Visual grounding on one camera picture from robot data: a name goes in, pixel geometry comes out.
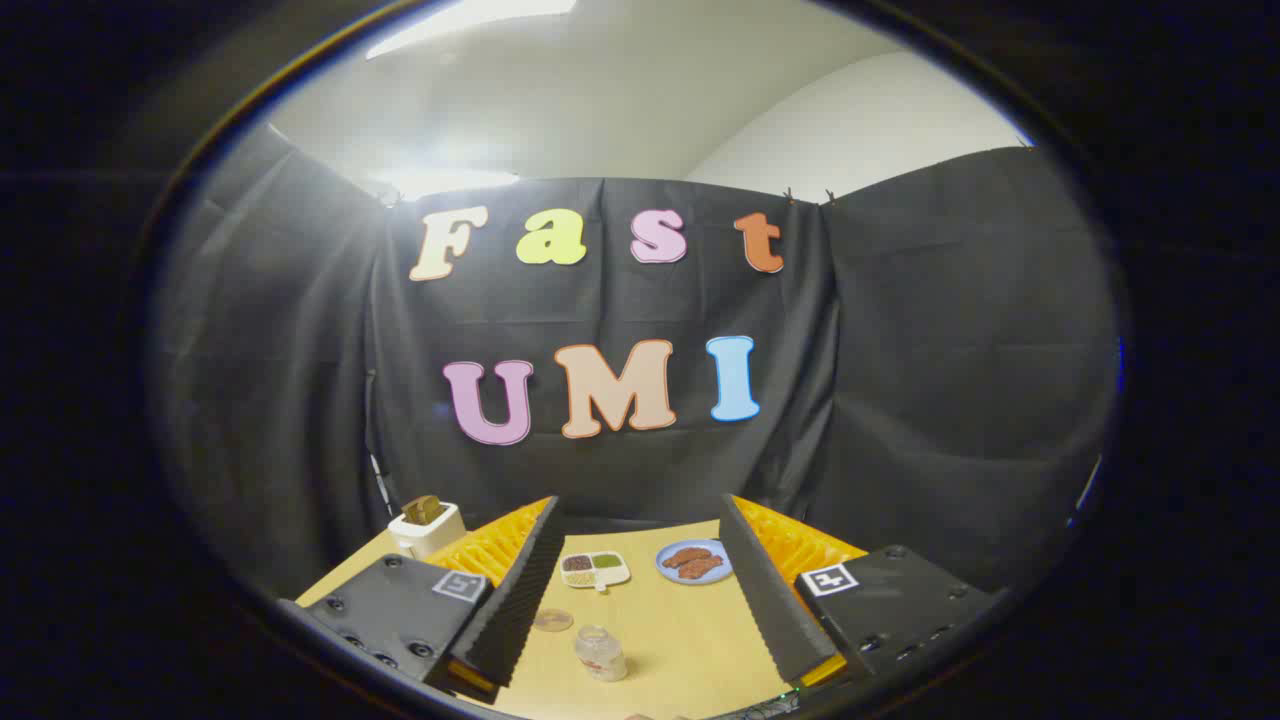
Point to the clear juice bottle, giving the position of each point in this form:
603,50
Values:
600,652

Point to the black backdrop cloth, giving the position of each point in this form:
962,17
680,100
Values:
900,350

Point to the round wooden coaster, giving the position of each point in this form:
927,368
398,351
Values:
552,620

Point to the white divided dish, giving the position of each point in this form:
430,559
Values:
595,568

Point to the brown food pieces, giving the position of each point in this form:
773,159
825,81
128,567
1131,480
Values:
693,562

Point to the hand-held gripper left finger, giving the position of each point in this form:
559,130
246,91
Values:
520,600

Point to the blue plate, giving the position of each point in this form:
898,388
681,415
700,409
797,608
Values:
668,574

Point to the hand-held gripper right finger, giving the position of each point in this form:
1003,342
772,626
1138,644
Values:
770,600

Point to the wooden table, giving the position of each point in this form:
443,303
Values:
680,640

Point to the white toaster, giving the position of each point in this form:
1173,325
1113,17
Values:
425,535

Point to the toast slices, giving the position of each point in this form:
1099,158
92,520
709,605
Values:
423,509

